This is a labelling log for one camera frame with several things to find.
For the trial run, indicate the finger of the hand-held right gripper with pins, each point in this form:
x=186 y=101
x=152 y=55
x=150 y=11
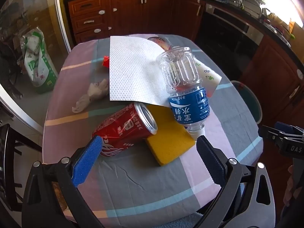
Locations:
x=285 y=137

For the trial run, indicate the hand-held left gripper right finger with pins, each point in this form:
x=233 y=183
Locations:
x=210 y=158

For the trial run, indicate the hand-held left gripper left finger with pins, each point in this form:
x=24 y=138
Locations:
x=87 y=161

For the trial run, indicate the yellow sponge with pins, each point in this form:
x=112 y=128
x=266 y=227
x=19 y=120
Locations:
x=171 y=142

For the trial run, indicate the red soda can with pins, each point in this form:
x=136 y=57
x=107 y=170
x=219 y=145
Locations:
x=121 y=128

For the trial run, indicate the teal trash bin white rim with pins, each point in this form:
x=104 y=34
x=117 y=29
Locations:
x=249 y=99

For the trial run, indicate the white and green carton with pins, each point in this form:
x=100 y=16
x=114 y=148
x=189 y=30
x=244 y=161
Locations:
x=210 y=77

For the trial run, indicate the clear plastic bottle blue label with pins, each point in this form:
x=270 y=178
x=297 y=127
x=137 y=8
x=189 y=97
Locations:
x=180 y=76

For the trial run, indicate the person's right hand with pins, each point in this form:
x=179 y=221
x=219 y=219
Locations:
x=291 y=185

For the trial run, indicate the wooden cabinet beside oven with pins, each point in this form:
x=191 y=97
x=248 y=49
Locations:
x=273 y=76

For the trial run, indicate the small crumpled grey-white tissue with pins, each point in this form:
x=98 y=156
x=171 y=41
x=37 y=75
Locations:
x=95 y=90

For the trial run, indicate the dark wooden chair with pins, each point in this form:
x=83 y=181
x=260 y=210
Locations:
x=11 y=161

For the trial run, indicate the white paper towel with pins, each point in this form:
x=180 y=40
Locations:
x=133 y=71

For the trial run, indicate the red plastic wrapper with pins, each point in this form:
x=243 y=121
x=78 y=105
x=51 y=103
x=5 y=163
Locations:
x=105 y=61

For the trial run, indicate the green and white plastic bag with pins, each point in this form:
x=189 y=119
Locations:
x=38 y=61

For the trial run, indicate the black built-in oven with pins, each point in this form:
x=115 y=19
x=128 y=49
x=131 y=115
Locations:
x=225 y=35

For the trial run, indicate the pink printed packet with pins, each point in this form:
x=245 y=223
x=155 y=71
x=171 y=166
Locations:
x=162 y=42

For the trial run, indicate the glass sliding door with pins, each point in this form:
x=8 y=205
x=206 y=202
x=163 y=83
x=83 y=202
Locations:
x=28 y=16

